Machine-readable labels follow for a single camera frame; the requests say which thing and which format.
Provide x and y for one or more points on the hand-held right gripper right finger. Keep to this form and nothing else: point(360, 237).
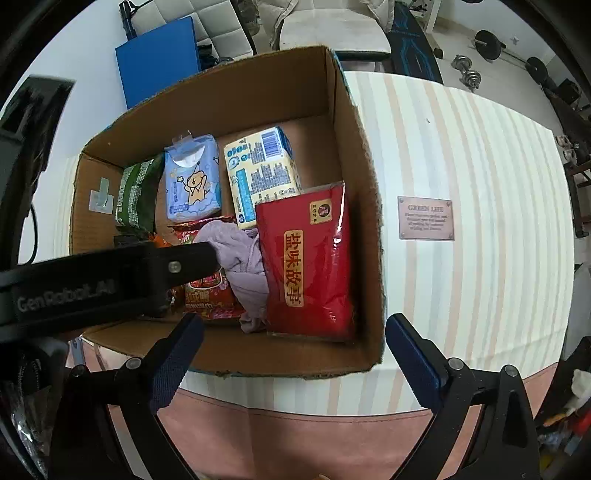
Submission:
point(415, 364)

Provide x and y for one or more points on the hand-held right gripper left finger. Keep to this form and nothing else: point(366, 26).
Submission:
point(178, 360)

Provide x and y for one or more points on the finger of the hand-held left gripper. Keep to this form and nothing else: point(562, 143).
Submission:
point(194, 261)

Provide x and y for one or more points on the dark red snack packet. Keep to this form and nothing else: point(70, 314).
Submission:
point(184, 233)

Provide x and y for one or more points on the bright red snack packet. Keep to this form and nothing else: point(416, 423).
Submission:
point(210, 300)

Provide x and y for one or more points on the purple cloth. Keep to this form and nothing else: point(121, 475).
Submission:
point(244, 267)

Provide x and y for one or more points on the green snack packet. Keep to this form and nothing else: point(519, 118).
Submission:
point(136, 194)

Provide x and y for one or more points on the yellow blue tissue pack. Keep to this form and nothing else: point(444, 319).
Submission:
point(263, 180)

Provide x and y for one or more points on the cardboard box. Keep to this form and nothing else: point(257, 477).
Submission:
point(351, 184)

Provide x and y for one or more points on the striped pink cat tablecloth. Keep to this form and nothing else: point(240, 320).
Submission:
point(485, 277)

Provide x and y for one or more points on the blue board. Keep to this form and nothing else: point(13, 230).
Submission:
point(157, 60)

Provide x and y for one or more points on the white quilted chair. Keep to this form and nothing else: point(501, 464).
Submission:
point(217, 23)

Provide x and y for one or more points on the wooden chair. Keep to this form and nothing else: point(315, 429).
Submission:
point(581, 184)

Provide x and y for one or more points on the pair of shoes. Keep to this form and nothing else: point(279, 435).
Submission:
point(565, 147)

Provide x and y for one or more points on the chrome dumbbell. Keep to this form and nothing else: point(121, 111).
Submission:
point(461, 62)
point(473, 78)

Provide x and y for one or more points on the black weight bench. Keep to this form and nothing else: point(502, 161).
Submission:
point(411, 41)

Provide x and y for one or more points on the small barbell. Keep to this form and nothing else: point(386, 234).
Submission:
point(489, 44)

